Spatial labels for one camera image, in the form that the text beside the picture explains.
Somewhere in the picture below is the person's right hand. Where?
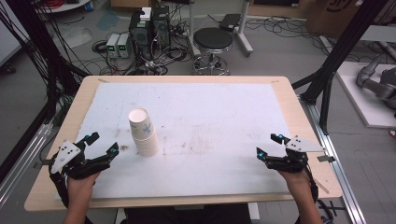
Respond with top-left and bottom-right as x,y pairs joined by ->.
276,169 -> 312,200

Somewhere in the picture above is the person's dark clothing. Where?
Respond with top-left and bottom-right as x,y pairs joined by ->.
120,203 -> 254,224

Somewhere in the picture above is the black computer tower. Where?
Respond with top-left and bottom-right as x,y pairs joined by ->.
151,5 -> 172,49
128,10 -> 154,61

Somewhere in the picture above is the round white table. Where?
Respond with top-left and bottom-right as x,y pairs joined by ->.
34,0 -> 92,14

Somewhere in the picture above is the small white box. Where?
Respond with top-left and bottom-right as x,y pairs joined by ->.
139,7 -> 153,22

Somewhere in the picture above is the brown cardboard box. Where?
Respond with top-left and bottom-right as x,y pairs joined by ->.
304,0 -> 386,39

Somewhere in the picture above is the white platform board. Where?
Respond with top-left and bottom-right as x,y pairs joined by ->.
335,60 -> 396,130

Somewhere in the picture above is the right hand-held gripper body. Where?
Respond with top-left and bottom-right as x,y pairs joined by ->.
265,135 -> 326,174

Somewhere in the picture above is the single paper cup blue print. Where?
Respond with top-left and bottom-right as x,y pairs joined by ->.
128,107 -> 156,138

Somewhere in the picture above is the person's left hand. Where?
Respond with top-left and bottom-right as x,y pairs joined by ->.
66,171 -> 101,202

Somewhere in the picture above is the tangle of floor cables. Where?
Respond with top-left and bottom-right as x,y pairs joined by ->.
92,6 -> 194,77

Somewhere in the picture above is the aluminium rail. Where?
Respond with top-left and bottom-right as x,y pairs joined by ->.
0,122 -> 54,208
299,96 -> 369,224

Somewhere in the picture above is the thin wooden stick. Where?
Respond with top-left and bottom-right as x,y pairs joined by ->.
312,177 -> 331,195

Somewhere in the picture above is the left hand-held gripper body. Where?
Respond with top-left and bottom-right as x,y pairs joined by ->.
49,140 -> 110,181

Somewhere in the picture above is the black round stool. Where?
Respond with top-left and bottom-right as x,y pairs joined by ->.
191,27 -> 234,77

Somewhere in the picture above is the black frame post with cables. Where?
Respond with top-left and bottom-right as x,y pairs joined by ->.
0,0 -> 90,125

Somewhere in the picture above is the wooden table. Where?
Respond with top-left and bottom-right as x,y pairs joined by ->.
23,75 -> 344,213

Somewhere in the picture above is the flat black device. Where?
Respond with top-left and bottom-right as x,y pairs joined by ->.
219,13 -> 243,33

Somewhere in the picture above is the white table mat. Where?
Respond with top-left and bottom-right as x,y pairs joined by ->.
55,82 -> 292,200

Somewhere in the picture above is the grey bench power supply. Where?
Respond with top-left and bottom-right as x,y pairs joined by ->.
117,33 -> 132,59
106,33 -> 121,59

